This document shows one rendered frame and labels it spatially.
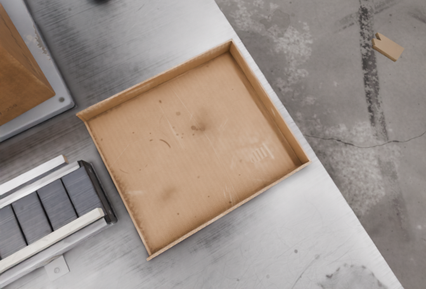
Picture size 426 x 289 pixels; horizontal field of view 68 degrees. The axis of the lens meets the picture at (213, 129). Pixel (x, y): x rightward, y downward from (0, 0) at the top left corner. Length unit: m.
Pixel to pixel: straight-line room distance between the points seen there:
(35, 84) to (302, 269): 0.51
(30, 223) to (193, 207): 0.24
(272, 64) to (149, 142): 1.11
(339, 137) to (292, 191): 1.01
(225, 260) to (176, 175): 0.16
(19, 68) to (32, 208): 0.20
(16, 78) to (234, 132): 0.35
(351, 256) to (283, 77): 1.10
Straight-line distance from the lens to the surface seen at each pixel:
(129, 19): 0.67
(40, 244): 0.50
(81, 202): 0.52
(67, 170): 0.53
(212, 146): 0.55
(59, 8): 0.72
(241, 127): 0.56
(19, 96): 0.57
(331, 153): 1.53
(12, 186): 0.47
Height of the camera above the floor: 1.37
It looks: 74 degrees down
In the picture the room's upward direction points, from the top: 12 degrees clockwise
